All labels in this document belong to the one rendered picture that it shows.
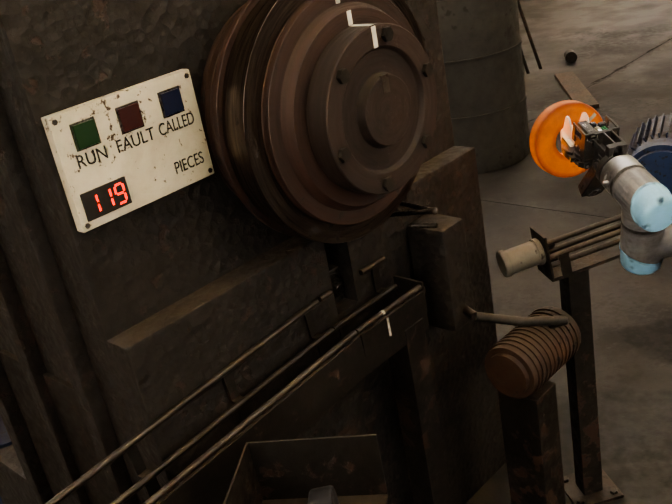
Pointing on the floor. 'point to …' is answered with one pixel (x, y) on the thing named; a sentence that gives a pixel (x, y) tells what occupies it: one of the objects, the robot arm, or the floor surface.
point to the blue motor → (654, 148)
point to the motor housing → (532, 405)
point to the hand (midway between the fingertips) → (567, 130)
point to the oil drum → (485, 79)
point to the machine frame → (196, 276)
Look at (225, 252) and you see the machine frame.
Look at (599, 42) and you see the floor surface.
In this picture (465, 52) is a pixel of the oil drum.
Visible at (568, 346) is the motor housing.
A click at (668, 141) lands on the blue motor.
